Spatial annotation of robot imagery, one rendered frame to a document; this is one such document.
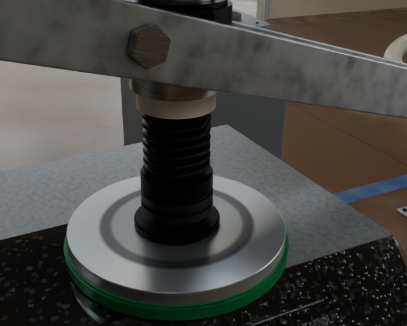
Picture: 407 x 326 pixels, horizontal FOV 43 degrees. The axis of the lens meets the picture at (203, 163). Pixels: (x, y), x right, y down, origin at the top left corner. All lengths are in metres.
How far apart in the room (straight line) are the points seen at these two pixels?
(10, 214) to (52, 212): 0.05
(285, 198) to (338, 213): 0.06
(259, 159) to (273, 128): 0.89
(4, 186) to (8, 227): 0.09
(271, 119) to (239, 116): 0.12
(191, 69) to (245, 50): 0.05
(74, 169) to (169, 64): 0.34
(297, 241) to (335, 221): 0.06
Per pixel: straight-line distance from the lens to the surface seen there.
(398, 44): 0.95
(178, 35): 0.37
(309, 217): 0.58
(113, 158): 0.70
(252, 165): 0.68
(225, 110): 1.47
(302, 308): 0.50
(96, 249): 0.48
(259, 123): 1.55
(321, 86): 0.47
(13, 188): 0.66
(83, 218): 0.52
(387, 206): 2.40
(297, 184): 0.64
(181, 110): 0.42
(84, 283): 0.46
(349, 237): 0.56
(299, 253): 0.52
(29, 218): 0.59
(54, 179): 0.66
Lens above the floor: 1.15
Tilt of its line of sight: 26 degrees down
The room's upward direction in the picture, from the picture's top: 1 degrees clockwise
